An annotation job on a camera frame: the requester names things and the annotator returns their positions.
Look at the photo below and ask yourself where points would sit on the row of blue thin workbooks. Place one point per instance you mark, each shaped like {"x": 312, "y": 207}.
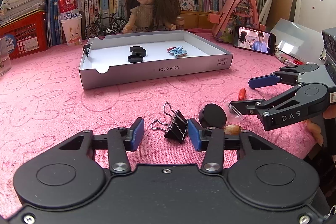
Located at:
{"x": 55, "y": 3}

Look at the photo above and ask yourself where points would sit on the wooden drawer box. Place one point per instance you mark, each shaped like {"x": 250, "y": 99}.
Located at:
{"x": 199, "y": 19}

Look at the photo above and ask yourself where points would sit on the red beverage can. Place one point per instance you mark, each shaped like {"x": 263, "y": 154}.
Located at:
{"x": 68, "y": 5}

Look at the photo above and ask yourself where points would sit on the small glass jar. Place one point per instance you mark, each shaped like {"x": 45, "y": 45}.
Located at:
{"x": 180, "y": 23}

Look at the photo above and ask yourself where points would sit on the grey flat box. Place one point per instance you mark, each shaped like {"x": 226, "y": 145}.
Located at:
{"x": 291, "y": 37}

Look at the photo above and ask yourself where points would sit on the black smartphone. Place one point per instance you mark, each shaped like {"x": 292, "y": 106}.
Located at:
{"x": 254, "y": 40}

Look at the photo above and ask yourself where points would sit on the black miniature bicycle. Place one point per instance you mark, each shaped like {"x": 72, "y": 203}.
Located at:
{"x": 105, "y": 26}

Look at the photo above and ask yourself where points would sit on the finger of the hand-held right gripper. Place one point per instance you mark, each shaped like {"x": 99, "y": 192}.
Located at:
{"x": 302, "y": 103}
{"x": 262, "y": 81}

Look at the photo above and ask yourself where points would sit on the brown cardboard sheet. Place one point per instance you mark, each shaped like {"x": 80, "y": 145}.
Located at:
{"x": 283, "y": 6}

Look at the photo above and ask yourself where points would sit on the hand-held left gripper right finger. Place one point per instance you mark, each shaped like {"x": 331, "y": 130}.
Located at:
{"x": 194, "y": 137}

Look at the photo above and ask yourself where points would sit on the red plastic crate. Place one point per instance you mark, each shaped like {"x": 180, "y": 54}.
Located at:
{"x": 26, "y": 35}

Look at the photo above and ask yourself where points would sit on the small black round cap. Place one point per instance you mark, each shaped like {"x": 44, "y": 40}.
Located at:
{"x": 135, "y": 58}
{"x": 141, "y": 53}
{"x": 135, "y": 49}

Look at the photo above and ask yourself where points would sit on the white paper cup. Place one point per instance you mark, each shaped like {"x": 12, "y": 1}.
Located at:
{"x": 71, "y": 31}

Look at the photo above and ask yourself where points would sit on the white cardboard box tray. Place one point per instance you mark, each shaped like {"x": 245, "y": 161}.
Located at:
{"x": 157, "y": 66}

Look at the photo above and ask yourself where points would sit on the pink rabbit print towel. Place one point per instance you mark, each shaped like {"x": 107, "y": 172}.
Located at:
{"x": 52, "y": 98}

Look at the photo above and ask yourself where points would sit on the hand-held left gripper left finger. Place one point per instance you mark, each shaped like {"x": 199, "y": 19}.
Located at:
{"x": 137, "y": 134}

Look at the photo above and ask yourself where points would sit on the large black binder clip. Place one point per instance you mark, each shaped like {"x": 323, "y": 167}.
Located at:
{"x": 176, "y": 127}

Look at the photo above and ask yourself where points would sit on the clear plastic cup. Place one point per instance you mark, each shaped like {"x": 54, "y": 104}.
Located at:
{"x": 236, "y": 111}

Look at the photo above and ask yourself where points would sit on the doll with brown curly hair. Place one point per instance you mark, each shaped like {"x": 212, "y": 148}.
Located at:
{"x": 152, "y": 3}

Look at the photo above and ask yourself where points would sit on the small black binder clip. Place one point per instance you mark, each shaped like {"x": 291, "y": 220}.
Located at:
{"x": 86, "y": 49}

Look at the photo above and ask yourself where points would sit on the pink triangular toy house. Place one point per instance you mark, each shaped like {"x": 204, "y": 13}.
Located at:
{"x": 241, "y": 11}

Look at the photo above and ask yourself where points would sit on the person's right hand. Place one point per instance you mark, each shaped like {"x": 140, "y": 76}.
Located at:
{"x": 316, "y": 130}

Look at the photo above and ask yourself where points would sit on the light blue hair clip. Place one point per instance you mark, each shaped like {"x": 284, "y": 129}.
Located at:
{"x": 181, "y": 53}
{"x": 176, "y": 49}

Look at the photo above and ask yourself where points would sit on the large black round puck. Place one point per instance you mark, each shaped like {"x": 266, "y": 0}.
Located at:
{"x": 212, "y": 115}

